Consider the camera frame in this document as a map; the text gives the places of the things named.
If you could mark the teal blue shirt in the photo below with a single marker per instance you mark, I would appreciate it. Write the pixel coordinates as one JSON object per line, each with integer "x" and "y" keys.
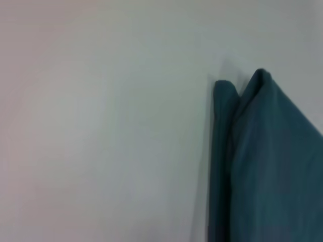
{"x": 265, "y": 164}

